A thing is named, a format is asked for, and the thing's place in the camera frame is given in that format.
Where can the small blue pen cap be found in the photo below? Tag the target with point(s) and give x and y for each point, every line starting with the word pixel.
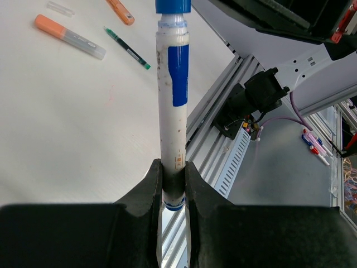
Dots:
pixel 172 6

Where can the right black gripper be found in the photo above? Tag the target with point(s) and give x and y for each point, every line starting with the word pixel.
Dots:
pixel 315 22

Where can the grey orange-tipped marker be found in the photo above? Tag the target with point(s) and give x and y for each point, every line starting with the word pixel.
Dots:
pixel 60 32

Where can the white slotted cable duct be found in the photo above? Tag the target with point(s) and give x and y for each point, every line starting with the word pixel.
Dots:
pixel 230 169

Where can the white blue-capped pen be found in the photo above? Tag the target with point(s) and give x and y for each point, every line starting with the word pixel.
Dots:
pixel 172 50

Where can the clear pen cap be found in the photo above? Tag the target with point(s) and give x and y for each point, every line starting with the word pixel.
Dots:
pixel 60 9

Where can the aluminium front rail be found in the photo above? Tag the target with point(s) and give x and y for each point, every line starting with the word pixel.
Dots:
pixel 208 149

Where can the orange highlighter pen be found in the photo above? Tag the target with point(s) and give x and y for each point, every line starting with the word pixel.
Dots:
pixel 120 10

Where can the pens on floor outside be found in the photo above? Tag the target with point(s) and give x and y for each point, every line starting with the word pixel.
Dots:
pixel 316 146

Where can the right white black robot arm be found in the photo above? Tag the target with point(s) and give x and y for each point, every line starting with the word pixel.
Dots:
pixel 292 74

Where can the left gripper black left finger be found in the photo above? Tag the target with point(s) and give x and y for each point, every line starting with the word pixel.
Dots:
pixel 126 233

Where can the black green-tipped pen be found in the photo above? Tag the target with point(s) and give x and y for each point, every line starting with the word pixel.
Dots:
pixel 127 48

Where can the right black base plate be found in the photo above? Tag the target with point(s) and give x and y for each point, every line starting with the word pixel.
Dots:
pixel 247 103

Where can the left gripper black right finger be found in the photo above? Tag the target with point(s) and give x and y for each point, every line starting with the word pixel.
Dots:
pixel 222 234

